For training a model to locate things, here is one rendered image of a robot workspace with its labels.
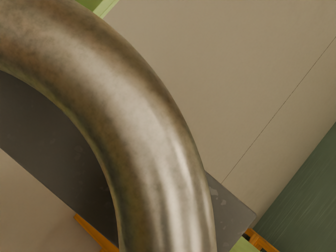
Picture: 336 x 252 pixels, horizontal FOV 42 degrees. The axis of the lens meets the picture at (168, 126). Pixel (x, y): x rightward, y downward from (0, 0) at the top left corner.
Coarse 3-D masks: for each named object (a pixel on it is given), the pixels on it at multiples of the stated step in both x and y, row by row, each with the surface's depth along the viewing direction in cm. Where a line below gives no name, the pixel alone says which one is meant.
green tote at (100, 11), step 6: (78, 0) 30; (84, 0) 30; (90, 0) 29; (96, 0) 29; (102, 0) 29; (108, 0) 30; (114, 0) 30; (90, 6) 29; (96, 6) 29; (102, 6) 29; (108, 6) 30; (96, 12) 29; (102, 12) 30
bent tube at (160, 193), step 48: (0, 0) 12; (48, 0) 13; (0, 48) 13; (48, 48) 12; (96, 48) 12; (48, 96) 13; (96, 96) 12; (144, 96) 13; (96, 144) 13; (144, 144) 12; (192, 144) 13; (144, 192) 12; (192, 192) 13; (144, 240) 12; (192, 240) 12
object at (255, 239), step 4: (248, 228) 531; (244, 232) 531; (248, 232) 529; (252, 232) 527; (256, 232) 572; (252, 236) 522; (256, 236) 520; (260, 236) 564; (248, 240) 522; (252, 240) 521; (256, 240) 523; (260, 240) 521; (264, 240) 552; (252, 244) 519; (256, 244) 524; (260, 244) 520; (264, 244) 518; (268, 244) 558; (260, 248) 561; (264, 248) 517; (268, 248) 515; (272, 248) 514
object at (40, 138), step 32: (0, 96) 17; (32, 96) 17; (0, 128) 17; (32, 128) 17; (64, 128) 17; (32, 160) 17; (64, 160) 17; (96, 160) 17; (64, 192) 17; (96, 192) 17; (224, 192) 17; (96, 224) 17; (224, 224) 17
